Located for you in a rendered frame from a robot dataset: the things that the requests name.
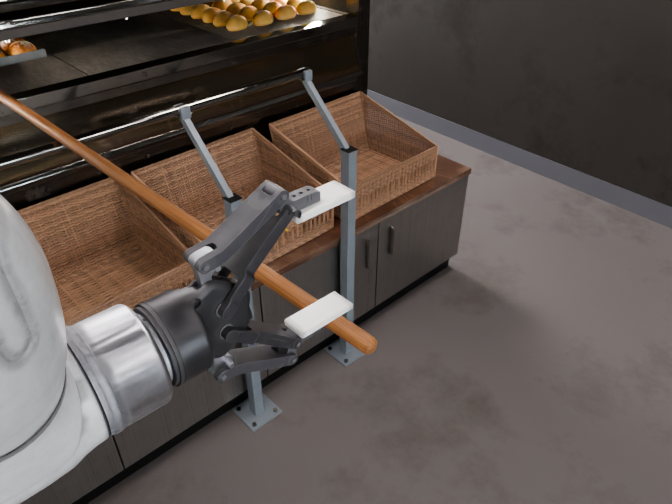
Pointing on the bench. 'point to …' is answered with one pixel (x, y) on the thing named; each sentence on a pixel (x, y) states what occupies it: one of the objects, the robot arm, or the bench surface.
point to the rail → (73, 13)
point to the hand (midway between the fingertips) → (336, 252)
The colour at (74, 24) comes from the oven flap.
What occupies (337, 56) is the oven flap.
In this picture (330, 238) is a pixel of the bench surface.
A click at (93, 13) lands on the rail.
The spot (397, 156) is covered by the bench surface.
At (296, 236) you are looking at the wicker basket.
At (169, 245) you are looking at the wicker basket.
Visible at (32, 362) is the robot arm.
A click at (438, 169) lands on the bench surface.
